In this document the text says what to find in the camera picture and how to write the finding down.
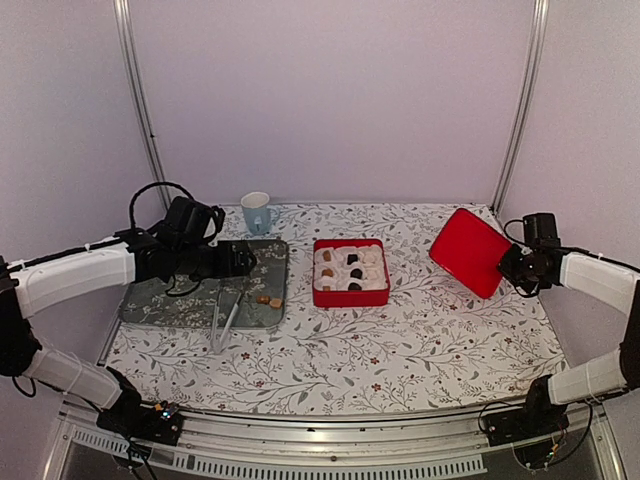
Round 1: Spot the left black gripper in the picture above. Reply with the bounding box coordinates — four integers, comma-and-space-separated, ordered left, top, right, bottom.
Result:
175, 239, 257, 282

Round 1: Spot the red box lid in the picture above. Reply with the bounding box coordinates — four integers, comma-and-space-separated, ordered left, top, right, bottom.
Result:
429, 208, 512, 299

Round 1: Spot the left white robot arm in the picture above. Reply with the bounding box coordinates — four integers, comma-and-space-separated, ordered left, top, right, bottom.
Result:
1, 229, 257, 434

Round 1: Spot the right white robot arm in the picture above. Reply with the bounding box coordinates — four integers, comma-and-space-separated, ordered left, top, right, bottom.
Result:
498, 213, 639, 436

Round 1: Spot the red chocolate box base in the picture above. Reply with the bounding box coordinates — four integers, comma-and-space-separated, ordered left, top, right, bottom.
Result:
312, 238, 390, 308

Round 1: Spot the green floral tray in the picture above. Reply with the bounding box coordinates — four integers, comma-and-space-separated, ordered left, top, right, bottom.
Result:
119, 240, 289, 329

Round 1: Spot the light blue mug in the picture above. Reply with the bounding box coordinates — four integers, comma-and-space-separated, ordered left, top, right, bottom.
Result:
240, 192, 280, 236

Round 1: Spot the white plastic box insert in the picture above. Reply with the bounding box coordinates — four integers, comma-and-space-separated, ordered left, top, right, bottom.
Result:
313, 244, 388, 292

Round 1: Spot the floral tablecloth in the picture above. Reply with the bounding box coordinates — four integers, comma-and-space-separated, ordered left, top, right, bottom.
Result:
106, 204, 567, 416

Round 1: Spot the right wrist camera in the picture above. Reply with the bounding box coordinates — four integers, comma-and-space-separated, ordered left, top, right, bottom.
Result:
522, 212, 561, 248

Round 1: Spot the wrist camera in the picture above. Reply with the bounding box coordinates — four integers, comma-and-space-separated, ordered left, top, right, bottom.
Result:
157, 196, 226, 250
522, 212, 561, 248

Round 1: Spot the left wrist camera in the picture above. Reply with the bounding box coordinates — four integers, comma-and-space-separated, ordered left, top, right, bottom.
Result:
157, 196, 226, 250

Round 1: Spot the left black camera cable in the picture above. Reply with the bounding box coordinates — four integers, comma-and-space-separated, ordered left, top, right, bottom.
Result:
128, 181, 196, 231

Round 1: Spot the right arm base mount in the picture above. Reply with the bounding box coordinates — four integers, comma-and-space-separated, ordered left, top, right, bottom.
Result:
478, 375, 569, 446

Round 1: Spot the front aluminium rail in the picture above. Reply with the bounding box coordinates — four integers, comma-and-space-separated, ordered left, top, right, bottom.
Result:
43, 401, 628, 479

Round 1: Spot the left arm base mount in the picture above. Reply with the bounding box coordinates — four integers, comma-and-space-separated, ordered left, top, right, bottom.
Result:
96, 367, 184, 446

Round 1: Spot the right aluminium frame post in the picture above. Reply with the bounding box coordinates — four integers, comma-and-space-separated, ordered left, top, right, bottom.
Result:
491, 0, 550, 213

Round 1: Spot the aluminium frame post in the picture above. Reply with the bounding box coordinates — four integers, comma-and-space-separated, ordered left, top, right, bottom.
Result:
113, 0, 166, 182
491, 0, 550, 213

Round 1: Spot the left aluminium frame post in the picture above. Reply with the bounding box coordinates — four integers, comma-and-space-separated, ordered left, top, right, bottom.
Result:
113, 0, 166, 182

